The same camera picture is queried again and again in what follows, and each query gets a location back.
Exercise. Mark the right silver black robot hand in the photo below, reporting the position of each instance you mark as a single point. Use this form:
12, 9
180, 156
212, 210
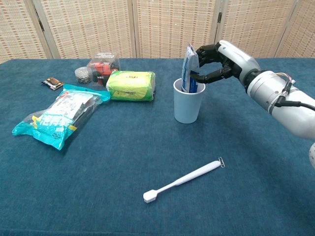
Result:
236, 59

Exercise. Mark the blue white toothpaste tube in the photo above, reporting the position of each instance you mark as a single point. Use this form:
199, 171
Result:
190, 66

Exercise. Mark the white toothbrush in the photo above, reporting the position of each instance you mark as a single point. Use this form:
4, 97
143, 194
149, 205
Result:
187, 179

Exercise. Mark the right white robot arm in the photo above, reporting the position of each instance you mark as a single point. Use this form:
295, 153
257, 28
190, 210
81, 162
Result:
278, 98

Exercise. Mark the white plastic cup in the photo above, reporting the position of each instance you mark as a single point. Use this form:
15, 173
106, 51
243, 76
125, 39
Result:
188, 105

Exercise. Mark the metal paper clip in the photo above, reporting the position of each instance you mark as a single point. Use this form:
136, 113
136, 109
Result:
222, 163

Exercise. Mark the green tissue pack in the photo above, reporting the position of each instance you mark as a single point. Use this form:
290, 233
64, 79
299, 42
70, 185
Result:
131, 86

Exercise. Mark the woven folding screen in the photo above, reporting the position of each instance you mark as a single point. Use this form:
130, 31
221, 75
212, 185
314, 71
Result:
123, 27

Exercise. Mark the clear box with red contents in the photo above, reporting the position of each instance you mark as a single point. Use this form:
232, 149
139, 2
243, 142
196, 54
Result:
103, 67

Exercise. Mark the small brown snack packet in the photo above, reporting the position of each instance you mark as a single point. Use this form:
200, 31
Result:
52, 83

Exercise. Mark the blue table cloth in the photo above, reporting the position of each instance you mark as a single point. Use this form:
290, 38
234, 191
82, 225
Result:
98, 184

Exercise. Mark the teal clear snack bag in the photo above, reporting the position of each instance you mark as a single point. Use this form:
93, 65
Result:
54, 118

